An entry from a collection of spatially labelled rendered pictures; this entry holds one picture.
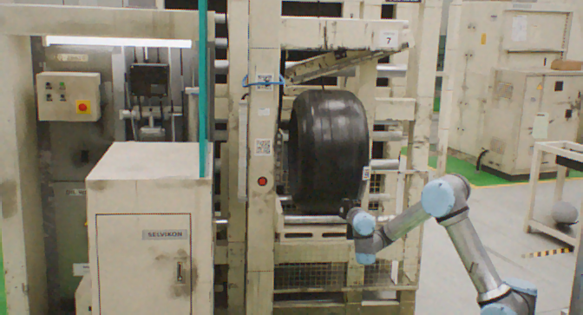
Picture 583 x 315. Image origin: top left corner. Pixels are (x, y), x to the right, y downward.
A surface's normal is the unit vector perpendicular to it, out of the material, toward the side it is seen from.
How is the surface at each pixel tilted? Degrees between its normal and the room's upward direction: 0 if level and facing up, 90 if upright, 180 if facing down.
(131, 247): 90
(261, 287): 90
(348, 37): 90
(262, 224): 90
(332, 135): 63
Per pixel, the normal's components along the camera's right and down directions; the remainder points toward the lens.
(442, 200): -0.65, 0.05
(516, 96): -0.93, 0.06
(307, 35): 0.12, 0.24
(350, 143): 0.13, -0.13
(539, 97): 0.37, 0.23
